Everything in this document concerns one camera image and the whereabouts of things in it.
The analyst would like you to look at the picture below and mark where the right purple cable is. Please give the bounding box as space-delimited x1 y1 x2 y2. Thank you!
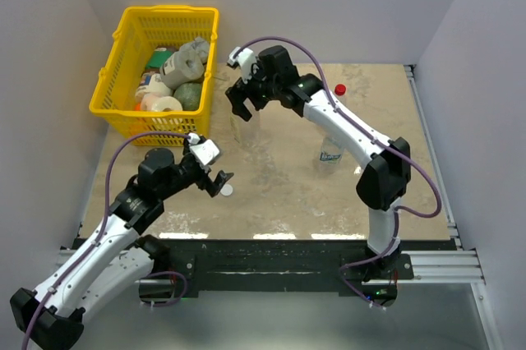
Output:
240 35 444 219

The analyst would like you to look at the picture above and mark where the grey paper roll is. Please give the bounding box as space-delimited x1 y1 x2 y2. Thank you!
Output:
159 37 210 90

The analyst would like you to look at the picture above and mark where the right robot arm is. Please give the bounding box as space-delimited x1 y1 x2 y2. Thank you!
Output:
226 45 411 279

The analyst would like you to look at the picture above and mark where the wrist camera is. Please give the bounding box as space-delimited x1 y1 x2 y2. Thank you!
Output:
188 133 221 169
227 47 260 84

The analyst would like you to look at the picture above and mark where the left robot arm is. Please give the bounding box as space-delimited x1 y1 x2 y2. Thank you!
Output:
10 133 232 349

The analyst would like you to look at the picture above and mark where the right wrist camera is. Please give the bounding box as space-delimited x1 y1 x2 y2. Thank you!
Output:
227 47 260 84

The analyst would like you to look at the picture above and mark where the cream labelled container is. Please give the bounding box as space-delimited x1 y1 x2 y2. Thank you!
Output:
135 71 173 101

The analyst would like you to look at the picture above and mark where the yellow plastic basket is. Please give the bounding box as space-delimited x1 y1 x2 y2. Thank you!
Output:
89 5 219 138

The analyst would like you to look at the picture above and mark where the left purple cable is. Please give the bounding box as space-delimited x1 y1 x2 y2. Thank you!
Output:
20 131 198 350

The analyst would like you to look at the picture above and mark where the green box in basket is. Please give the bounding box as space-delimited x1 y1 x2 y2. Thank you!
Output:
145 48 174 68

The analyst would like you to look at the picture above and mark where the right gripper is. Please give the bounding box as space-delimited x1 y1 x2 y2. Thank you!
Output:
226 58 281 122

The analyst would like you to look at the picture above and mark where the purple cable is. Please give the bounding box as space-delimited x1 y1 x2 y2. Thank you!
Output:
240 35 444 219
20 131 198 350

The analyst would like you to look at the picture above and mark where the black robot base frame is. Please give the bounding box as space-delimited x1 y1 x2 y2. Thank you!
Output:
138 236 414 306

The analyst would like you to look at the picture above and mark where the red bottle cap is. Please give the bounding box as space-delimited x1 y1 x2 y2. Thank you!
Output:
335 84 347 96

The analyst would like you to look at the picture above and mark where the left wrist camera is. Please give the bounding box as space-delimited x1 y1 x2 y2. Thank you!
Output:
188 133 221 169

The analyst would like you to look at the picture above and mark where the green round fruit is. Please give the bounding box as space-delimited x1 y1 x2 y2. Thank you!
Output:
173 82 202 111

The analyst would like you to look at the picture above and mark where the white tape roll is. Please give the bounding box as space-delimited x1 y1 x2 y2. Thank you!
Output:
141 94 183 113

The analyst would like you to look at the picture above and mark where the white bottle cap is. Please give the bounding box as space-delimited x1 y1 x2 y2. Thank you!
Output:
220 184 233 196

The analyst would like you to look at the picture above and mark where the clear labelled bottle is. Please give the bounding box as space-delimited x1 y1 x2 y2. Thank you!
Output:
315 135 344 174

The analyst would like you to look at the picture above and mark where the clear bottle with red ring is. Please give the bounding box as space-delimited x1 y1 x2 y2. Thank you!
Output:
334 84 348 107

